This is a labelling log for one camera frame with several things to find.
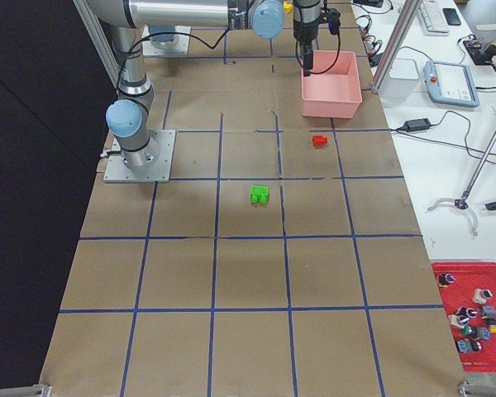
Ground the green toy block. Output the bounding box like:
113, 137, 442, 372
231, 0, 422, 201
250, 184, 269, 204

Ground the red parts tray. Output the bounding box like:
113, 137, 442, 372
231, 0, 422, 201
432, 261, 496, 372

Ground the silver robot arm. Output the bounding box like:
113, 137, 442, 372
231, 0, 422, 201
88, 1, 285, 170

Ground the white keyboard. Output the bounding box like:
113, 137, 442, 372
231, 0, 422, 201
417, 0, 450, 36

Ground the yellow toy block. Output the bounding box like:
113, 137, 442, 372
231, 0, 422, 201
283, 2, 293, 14

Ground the teach pendant tablet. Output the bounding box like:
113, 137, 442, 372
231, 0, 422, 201
423, 60, 479, 108

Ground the red toy block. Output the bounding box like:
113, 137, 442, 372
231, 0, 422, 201
312, 135, 328, 148

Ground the white square box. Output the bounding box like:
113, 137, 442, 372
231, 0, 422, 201
380, 58, 419, 108

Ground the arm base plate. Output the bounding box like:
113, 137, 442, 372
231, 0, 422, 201
142, 26, 191, 58
103, 130, 176, 183

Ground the black smartphone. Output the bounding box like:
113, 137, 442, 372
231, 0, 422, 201
442, 8, 461, 26

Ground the pink plastic box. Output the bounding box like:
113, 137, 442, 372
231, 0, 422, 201
301, 50, 362, 119

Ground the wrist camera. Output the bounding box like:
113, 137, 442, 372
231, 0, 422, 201
327, 8, 341, 36

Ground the tripod leg rod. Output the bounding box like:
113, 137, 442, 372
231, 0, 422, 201
455, 127, 496, 210

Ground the brown paper table mat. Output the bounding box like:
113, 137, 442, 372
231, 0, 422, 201
40, 1, 464, 396

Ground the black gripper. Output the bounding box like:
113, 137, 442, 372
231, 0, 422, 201
293, 0, 326, 76

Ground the black power adapter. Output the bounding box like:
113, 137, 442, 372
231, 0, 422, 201
402, 118, 432, 132

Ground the aluminium frame post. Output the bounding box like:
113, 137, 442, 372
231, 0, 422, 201
371, 0, 422, 93

